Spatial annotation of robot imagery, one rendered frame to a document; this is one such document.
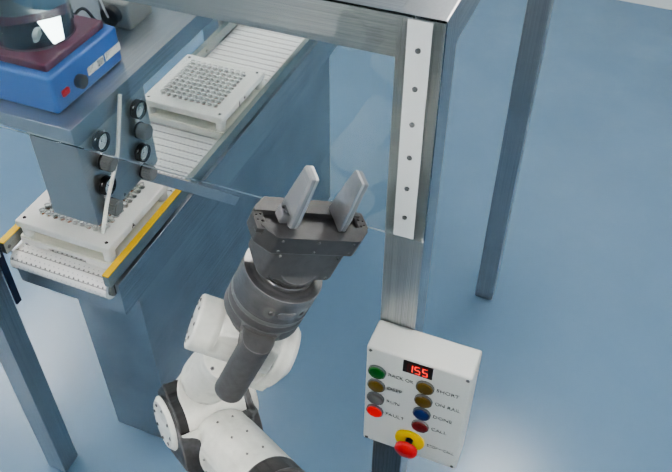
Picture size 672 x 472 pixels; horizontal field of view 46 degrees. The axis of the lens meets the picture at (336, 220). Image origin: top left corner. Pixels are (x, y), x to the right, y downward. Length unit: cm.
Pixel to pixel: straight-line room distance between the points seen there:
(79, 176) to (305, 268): 79
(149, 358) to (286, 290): 136
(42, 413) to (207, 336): 142
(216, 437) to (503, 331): 177
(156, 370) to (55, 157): 84
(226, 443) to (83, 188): 66
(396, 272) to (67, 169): 65
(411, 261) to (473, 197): 203
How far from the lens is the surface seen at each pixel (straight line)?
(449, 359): 124
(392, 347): 125
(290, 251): 76
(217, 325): 88
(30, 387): 218
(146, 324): 203
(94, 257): 179
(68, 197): 158
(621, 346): 279
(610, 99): 389
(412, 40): 94
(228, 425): 108
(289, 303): 80
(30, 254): 189
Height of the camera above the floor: 206
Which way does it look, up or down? 43 degrees down
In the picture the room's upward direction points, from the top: straight up
